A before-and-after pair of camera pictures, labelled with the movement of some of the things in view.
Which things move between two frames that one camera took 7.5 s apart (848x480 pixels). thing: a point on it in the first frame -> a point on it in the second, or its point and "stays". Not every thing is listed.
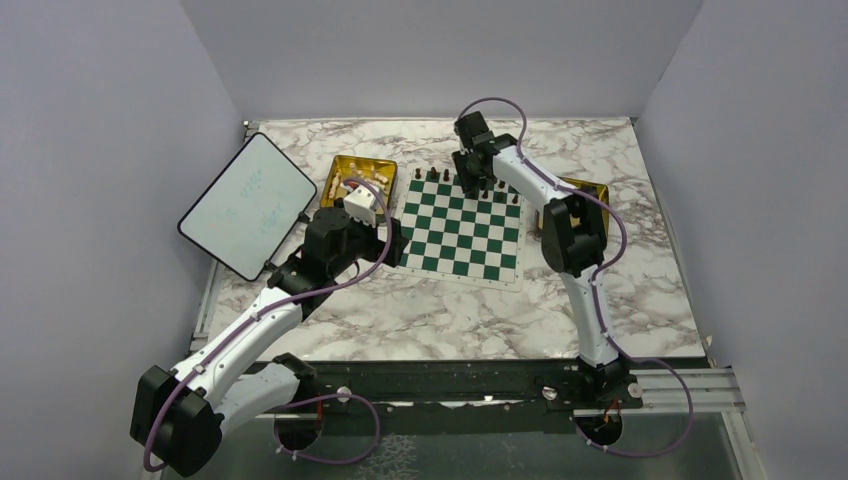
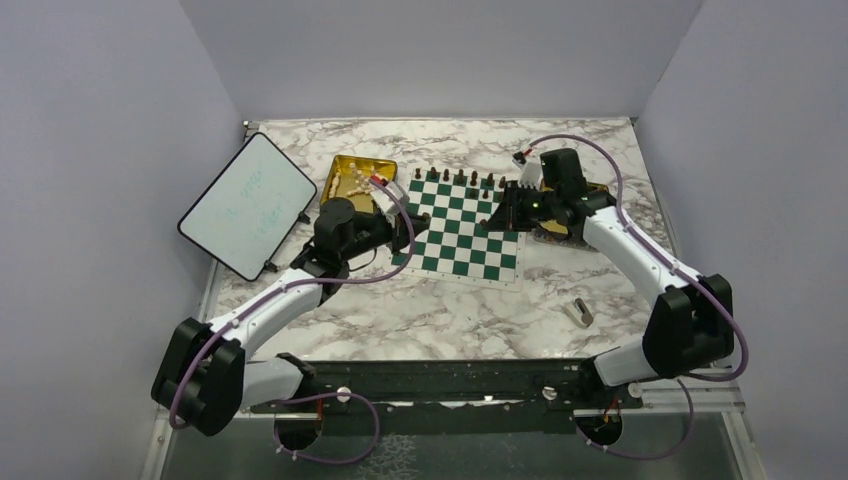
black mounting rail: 439,397 stays
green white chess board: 476,240 stays
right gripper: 468,184 -> 506,216
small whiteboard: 247,208 stays
